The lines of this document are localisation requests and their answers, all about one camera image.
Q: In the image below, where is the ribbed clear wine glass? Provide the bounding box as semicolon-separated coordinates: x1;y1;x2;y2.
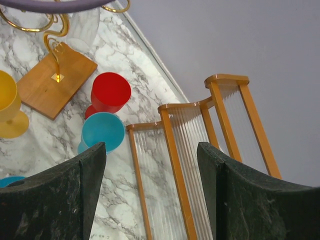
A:
66;8;100;53

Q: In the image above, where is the blue plastic goblet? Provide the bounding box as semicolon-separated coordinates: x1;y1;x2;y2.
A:
77;112;125;155
0;176;25;188

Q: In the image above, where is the wooden shelf rack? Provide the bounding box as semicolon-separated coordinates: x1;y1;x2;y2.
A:
126;73;281;240

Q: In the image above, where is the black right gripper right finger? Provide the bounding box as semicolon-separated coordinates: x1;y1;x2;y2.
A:
197;142;320;240

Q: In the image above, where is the gold wire glass rack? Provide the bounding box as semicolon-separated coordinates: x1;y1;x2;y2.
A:
0;0;131;83

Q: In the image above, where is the blue plastic goblet front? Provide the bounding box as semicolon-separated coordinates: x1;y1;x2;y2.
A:
0;176;25;188

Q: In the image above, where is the wine glass rack wooden base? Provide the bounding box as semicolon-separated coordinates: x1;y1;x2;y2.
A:
17;42;98;120

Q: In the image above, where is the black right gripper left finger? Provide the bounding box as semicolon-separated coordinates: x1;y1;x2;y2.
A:
0;142;107;240

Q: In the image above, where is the blue plastic goblet near rack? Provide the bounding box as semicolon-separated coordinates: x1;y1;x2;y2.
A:
77;112;125;155

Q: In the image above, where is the red plastic goblet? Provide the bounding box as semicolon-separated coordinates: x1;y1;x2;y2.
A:
84;72;132;119

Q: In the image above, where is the yellow plastic goblet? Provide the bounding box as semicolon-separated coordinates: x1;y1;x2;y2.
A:
0;70;29;139

